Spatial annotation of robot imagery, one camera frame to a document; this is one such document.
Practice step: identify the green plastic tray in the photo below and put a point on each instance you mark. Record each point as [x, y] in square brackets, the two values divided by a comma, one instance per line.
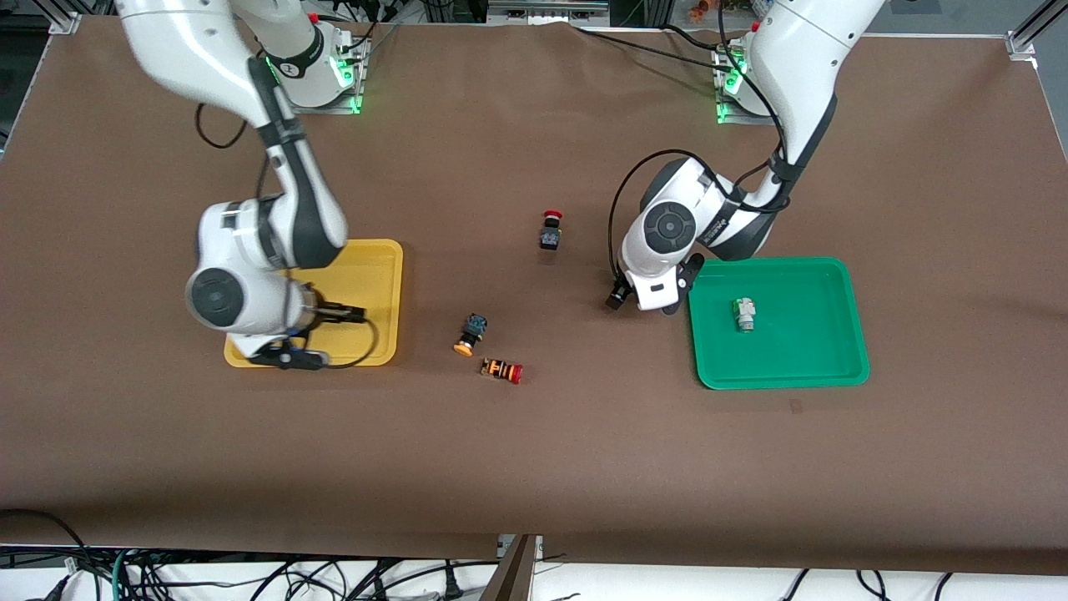
[801, 359]

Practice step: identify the green push button white body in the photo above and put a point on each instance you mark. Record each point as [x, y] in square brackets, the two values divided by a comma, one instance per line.
[744, 315]

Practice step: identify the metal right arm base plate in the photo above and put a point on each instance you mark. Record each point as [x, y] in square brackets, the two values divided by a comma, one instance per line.
[346, 104]

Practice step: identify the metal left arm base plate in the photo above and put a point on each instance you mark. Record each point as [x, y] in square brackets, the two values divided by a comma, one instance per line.
[726, 117]

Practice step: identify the yellow plastic tray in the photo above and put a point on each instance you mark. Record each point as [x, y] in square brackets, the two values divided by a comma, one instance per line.
[367, 275]

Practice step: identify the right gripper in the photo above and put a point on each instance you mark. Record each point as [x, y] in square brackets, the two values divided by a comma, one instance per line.
[327, 314]

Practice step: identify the red mushroom button black body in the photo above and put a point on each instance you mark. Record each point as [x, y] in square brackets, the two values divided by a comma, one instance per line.
[550, 238]

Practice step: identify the aluminium frame post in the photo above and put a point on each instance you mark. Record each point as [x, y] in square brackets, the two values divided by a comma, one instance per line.
[1025, 42]
[65, 18]

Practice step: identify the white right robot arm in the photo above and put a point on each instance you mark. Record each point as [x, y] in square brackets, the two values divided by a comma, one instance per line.
[250, 242]

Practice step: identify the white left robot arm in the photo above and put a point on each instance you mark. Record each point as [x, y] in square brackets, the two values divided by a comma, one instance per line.
[801, 67]

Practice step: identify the brown table cover sheet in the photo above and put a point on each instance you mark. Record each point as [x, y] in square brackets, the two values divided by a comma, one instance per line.
[534, 467]

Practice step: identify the yellow push button black body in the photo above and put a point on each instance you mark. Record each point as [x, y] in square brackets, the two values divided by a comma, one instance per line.
[472, 330]

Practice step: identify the grey metal equipment rail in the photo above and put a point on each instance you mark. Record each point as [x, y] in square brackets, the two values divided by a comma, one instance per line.
[546, 10]

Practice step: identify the brown wooden beam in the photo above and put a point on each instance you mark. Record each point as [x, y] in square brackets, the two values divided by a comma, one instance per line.
[513, 576]

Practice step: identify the red button orange striped body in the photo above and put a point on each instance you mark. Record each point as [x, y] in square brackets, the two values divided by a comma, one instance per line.
[501, 370]

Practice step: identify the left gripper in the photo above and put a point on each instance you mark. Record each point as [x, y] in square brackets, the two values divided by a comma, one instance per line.
[616, 299]

